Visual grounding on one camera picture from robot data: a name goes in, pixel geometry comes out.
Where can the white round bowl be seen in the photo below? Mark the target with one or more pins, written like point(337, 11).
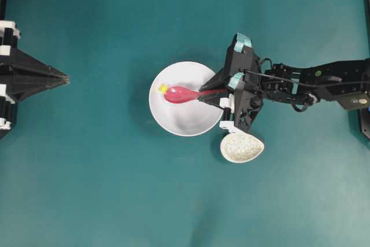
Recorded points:
point(190, 118)

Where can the red plastic spoon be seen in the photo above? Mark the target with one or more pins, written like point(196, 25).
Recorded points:
point(179, 94)

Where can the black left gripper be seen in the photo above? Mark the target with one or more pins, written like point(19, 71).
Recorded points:
point(21, 65)

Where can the white egg-shaped spoon rest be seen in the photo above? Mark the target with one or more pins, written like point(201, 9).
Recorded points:
point(241, 148)

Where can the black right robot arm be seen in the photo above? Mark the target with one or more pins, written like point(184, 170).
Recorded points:
point(344, 82)

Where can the yellow hexagonal prism block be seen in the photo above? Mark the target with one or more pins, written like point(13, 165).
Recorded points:
point(163, 88)

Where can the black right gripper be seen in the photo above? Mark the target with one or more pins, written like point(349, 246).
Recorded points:
point(240, 77)

